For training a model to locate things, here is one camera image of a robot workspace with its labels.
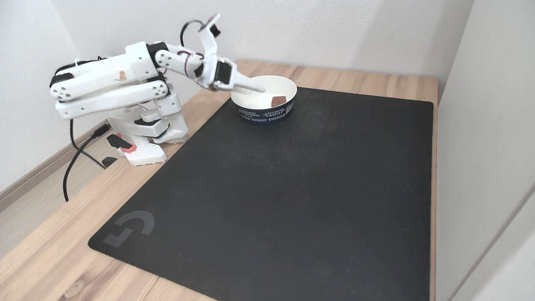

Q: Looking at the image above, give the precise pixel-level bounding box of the white bowl with navy band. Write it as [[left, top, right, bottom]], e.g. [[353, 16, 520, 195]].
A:
[[231, 75, 298, 125]]

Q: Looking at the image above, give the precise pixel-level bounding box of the black desk mat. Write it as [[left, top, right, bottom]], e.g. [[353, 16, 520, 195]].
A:
[[88, 87, 434, 301]]

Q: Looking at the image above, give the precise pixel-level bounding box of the black clamp with red pad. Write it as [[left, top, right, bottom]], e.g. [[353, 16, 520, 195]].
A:
[[102, 132, 136, 168]]

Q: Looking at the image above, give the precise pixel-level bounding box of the wooden skirting board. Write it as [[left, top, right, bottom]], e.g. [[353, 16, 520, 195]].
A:
[[0, 121, 110, 212]]

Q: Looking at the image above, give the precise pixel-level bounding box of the white door panel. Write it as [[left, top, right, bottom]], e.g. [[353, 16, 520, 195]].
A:
[[435, 0, 535, 301]]

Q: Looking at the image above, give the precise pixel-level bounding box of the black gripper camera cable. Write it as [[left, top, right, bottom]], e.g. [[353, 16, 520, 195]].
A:
[[180, 19, 209, 47]]

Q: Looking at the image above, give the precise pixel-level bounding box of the black power cable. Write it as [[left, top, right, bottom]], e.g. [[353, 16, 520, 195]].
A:
[[63, 119, 110, 202]]

